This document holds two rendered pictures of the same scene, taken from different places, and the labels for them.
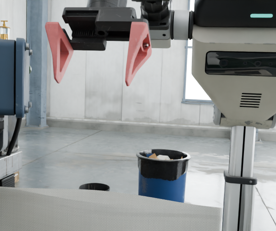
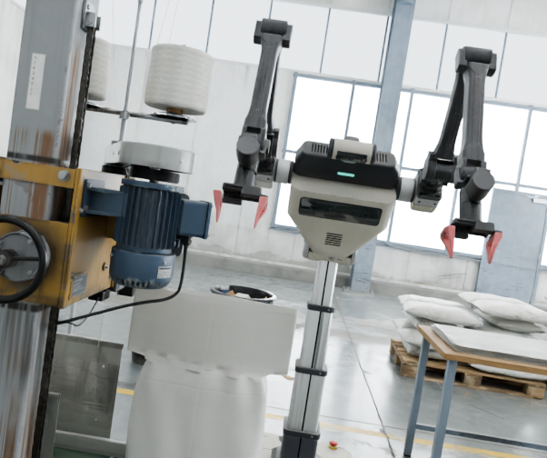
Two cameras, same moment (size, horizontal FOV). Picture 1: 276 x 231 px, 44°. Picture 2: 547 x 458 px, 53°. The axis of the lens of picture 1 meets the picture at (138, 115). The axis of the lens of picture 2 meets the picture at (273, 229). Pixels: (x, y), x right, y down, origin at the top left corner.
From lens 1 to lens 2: 0.97 m
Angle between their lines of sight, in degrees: 8
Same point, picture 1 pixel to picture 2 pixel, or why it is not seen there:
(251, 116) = (333, 253)
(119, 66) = not seen: hidden behind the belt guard
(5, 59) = (203, 212)
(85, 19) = (234, 190)
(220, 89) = (310, 227)
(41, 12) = not seen: hidden behind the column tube
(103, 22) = (245, 194)
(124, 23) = (255, 195)
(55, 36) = (218, 198)
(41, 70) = not seen: hidden behind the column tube
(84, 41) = (230, 199)
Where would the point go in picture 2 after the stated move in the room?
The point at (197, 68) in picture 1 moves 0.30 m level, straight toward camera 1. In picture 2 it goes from (292, 208) to (292, 209)
